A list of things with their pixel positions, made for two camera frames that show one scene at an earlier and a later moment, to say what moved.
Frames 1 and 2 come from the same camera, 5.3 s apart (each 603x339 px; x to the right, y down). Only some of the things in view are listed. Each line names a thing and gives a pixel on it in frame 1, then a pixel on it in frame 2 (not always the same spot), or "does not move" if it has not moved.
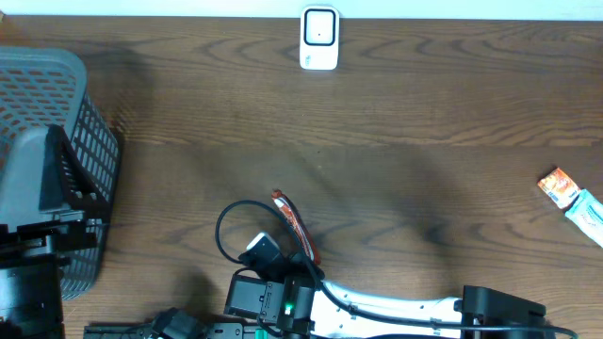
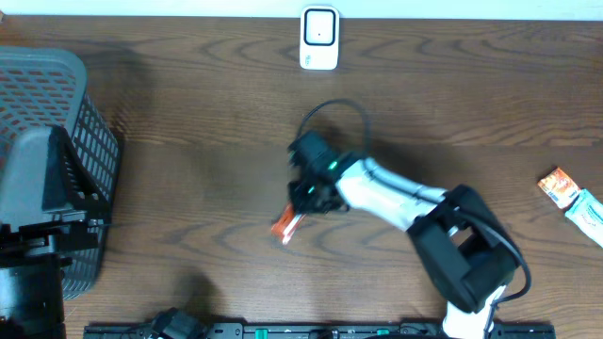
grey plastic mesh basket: (40, 88) does not move
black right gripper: (299, 262) -> (300, 205)
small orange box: (560, 187) does not move
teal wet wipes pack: (587, 213) does not move
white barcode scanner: (319, 35) does not move
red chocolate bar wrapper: (301, 225) -> (288, 224)
